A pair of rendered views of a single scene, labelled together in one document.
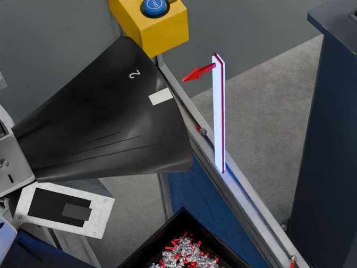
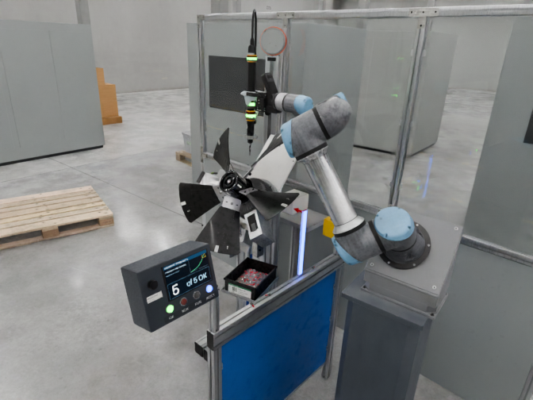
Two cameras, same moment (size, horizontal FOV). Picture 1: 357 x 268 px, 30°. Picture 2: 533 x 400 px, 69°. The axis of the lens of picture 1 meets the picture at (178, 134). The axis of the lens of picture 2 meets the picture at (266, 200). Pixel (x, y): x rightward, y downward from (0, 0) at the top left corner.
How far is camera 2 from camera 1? 1.46 m
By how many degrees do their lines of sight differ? 59
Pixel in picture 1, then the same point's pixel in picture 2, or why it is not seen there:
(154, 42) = (327, 228)
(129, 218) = not seen: hidden behind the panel
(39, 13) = not seen: hidden behind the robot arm
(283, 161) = not seen: outside the picture
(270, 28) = (458, 368)
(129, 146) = (265, 205)
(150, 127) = (273, 206)
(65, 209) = (252, 224)
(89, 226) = (251, 233)
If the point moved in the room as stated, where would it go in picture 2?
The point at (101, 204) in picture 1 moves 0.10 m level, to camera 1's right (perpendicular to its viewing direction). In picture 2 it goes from (258, 231) to (266, 240)
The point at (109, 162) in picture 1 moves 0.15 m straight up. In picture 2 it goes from (258, 203) to (258, 172)
